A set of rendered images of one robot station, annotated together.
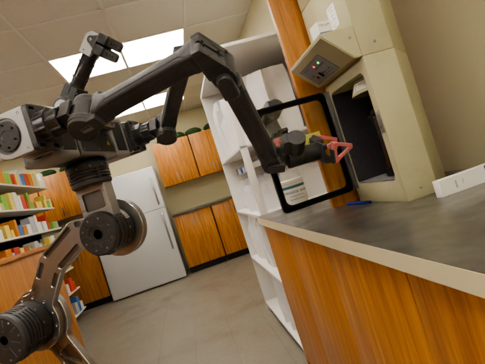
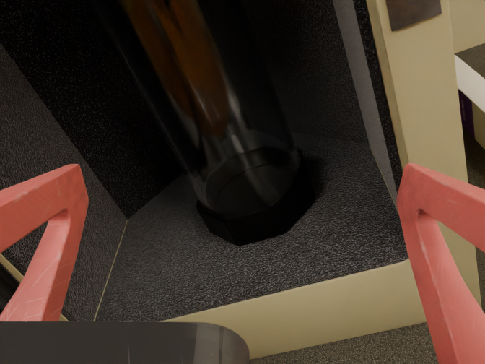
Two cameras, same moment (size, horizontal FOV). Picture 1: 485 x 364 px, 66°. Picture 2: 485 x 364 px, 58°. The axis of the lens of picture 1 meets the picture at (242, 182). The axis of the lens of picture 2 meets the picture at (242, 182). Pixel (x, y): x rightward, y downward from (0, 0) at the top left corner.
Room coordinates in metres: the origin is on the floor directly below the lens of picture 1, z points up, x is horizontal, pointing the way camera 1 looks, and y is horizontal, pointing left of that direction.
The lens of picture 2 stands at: (1.19, -0.26, 1.25)
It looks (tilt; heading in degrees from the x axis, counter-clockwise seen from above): 33 degrees down; 295
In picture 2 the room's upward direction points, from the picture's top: 26 degrees counter-clockwise
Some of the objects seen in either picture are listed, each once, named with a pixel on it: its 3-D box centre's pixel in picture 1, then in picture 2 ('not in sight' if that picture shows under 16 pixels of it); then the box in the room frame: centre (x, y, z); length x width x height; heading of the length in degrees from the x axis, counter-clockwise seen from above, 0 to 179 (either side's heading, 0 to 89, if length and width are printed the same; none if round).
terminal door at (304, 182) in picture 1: (304, 152); not in sight; (1.43, -0.26, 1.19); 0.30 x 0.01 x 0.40; 104
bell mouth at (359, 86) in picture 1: (374, 82); not in sight; (1.31, -0.55, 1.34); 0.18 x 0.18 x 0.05
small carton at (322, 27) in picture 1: (322, 33); not in sight; (1.24, -0.40, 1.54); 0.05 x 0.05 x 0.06; 17
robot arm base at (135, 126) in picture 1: (143, 133); not in sight; (1.47, 0.31, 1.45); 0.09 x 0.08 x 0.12; 166
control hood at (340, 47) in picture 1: (321, 63); not in sight; (1.31, -0.39, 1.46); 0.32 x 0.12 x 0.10; 9
